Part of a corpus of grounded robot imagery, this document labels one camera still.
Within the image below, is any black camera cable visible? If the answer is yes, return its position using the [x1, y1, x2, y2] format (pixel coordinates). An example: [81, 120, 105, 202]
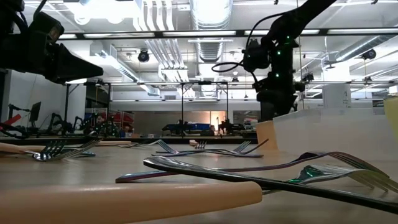
[32, 0, 48, 20]
[211, 12, 282, 74]

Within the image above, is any red background shelving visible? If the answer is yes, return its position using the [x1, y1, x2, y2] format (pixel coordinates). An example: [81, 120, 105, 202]
[107, 111, 136, 132]

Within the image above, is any person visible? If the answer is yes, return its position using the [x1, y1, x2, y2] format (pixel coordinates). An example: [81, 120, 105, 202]
[93, 113, 108, 130]

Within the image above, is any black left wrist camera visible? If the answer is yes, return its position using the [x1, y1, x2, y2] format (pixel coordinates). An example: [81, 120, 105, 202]
[28, 11, 65, 45]

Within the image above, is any black background rig frame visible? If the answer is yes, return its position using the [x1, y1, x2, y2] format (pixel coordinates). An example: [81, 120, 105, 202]
[63, 80, 230, 138]

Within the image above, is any white square column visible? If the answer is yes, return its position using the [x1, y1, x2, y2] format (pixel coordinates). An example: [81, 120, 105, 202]
[322, 83, 353, 109]

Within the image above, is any black ceiling spotlight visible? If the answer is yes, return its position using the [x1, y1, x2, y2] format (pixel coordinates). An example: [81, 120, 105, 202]
[137, 49, 150, 63]
[361, 49, 377, 61]

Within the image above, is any blue background workbench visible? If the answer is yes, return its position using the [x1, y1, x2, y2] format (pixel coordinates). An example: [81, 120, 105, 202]
[160, 122, 216, 137]

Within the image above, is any silver ribbed ventilation duct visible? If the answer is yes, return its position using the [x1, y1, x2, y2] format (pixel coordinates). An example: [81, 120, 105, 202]
[188, 0, 234, 63]

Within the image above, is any white rectangular air duct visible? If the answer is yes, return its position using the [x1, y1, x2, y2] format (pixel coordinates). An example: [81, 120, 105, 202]
[89, 42, 160, 96]

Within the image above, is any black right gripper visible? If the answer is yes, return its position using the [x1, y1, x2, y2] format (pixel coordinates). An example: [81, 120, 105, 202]
[252, 73, 307, 123]

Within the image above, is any black metal fork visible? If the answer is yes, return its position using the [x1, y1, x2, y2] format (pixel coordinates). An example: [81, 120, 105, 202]
[142, 156, 398, 215]
[217, 138, 270, 156]

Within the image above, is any grey round ceiling duct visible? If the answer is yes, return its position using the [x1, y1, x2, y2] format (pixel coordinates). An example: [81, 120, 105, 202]
[334, 33, 398, 63]

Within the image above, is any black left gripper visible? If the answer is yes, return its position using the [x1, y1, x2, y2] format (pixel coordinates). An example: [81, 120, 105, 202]
[0, 30, 104, 85]

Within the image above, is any black aluminium table frame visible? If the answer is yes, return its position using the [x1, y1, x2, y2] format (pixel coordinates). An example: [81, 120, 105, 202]
[0, 136, 259, 145]

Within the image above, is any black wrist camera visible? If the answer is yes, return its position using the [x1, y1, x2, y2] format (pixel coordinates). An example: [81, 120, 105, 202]
[241, 39, 272, 73]
[28, 11, 65, 45]

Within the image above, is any black left camera cable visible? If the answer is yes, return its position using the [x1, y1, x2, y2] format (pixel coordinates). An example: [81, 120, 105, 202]
[32, 0, 48, 20]

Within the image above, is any orange plastic bin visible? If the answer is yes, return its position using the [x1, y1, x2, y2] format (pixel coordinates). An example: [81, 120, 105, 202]
[256, 120, 279, 151]

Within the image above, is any small black background monitor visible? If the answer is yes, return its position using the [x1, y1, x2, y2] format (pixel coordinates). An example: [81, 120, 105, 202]
[29, 101, 42, 124]

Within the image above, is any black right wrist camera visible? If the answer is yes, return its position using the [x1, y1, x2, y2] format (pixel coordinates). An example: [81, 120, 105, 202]
[241, 39, 272, 73]

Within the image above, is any black overhead light beam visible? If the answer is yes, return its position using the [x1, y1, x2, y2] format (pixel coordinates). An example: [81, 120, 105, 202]
[57, 28, 398, 40]

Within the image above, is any wooden-handled silver fork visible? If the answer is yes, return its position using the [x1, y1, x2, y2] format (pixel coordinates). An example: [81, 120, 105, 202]
[0, 181, 264, 224]
[0, 138, 103, 158]
[188, 139, 208, 150]

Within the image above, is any black right camera cable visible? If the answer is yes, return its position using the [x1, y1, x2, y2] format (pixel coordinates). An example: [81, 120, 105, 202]
[211, 12, 282, 74]

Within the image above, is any clear plastic bin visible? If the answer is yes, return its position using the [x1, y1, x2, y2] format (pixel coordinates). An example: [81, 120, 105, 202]
[272, 107, 398, 161]

